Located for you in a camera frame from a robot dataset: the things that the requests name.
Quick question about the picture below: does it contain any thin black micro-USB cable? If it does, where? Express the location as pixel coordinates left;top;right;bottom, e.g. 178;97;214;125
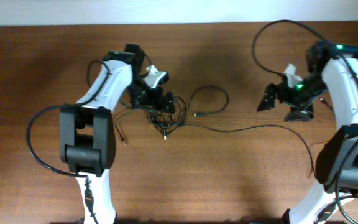
178;97;335;179

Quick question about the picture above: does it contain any black USB cable thick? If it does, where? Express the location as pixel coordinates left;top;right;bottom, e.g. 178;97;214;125
174;85;229;121

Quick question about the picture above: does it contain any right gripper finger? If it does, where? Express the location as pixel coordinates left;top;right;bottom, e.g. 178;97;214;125
257;83;278;112
284;105;314;122

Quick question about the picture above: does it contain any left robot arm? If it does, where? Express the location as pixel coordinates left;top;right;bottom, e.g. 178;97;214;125
60;44;175;223

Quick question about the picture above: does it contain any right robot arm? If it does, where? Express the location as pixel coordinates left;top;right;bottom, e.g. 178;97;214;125
257;40;358;223

